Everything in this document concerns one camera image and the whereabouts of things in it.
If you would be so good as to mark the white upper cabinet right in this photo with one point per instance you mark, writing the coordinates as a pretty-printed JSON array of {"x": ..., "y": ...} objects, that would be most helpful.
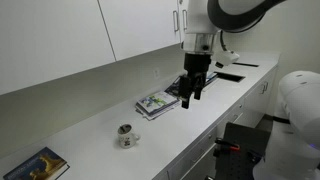
[{"x": 140, "y": 26}]

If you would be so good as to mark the white wall outlet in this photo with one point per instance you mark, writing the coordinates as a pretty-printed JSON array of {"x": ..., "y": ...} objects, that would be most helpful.
[{"x": 156, "y": 73}]

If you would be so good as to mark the white printed mug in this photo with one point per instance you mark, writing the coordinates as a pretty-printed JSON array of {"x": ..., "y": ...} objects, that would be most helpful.
[{"x": 127, "y": 140}]

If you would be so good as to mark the blue hardcover book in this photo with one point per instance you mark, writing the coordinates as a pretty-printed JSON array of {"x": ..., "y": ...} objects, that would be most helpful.
[{"x": 44, "y": 165}]

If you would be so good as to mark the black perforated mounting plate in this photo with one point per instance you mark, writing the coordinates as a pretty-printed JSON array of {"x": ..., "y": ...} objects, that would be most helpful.
[{"x": 238, "y": 165}]

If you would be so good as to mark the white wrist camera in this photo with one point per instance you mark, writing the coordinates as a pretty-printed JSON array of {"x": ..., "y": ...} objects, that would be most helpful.
[{"x": 225, "y": 58}]

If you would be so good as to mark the white upper cabinet left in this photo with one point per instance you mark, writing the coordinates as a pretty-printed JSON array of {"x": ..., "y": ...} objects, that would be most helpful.
[{"x": 43, "y": 40}]

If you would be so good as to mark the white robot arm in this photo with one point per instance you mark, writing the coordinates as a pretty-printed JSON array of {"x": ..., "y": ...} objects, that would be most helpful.
[{"x": 293, "y": 149}]

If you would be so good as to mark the white green magazine stack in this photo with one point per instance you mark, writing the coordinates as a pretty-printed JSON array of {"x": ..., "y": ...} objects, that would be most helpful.
[{"x": 156, "y": 104}]

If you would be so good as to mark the dark blue magazine stack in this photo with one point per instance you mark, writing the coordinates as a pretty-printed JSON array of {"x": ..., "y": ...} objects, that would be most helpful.
[{"x": 173, "y": 89}]

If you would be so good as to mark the white cabinet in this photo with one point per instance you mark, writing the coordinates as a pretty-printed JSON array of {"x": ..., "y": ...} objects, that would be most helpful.
[
  {"x": 140, "y": 26},
  {"x": 43, "y": 40}
]

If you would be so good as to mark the white lower cabinet drawers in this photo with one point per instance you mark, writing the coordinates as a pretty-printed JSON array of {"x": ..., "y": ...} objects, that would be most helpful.
[{"x": 195, "y": 136}]

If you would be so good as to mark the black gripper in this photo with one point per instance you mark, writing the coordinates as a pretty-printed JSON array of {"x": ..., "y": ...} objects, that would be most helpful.
[{"x": 196, "y": 66}]

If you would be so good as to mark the black orange clamp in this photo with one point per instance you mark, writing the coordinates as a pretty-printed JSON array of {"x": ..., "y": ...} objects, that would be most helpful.
[{"x": 224, "y": 145}]

